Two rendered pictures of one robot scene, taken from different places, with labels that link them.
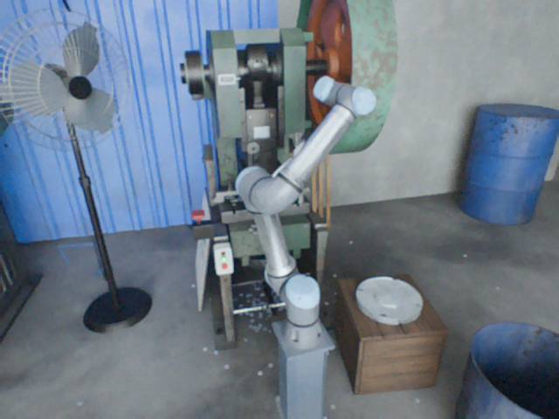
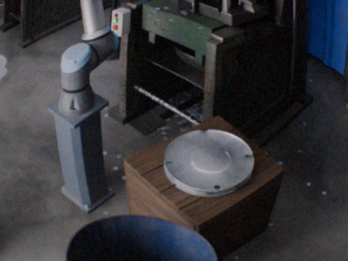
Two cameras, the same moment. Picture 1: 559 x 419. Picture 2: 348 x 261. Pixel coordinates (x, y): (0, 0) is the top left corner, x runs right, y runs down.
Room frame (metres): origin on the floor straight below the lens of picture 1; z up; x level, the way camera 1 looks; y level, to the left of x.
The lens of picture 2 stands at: (0.49, -1.52, 1.52)
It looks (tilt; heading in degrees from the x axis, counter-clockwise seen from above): 38 degrees down; 55
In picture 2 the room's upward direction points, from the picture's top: 2 degrees clockwise
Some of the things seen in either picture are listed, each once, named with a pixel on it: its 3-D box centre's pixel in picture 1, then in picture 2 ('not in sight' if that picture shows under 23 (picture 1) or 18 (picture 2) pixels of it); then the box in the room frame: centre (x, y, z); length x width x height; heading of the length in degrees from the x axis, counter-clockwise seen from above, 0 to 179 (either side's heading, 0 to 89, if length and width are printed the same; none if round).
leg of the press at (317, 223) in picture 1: (302, 220); (274, 52); (1.97, -0.16, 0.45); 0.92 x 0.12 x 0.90; 12
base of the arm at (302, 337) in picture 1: (302, 323); (75, 92); (1.05, -0.09, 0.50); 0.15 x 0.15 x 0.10
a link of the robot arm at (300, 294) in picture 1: (301, 298); (76, 64); (1.06, -0.09, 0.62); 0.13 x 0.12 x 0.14; 26
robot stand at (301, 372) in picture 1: (301, 374); (80, 151); (1.05, -0.09, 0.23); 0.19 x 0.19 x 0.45; 17
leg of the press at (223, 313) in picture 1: (212, 231); (188, 12); (1.86, 0.36, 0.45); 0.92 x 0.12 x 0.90; 12
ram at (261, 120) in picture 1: (259, 135); not in sight; (1.74, 0.06, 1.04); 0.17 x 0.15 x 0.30; 12
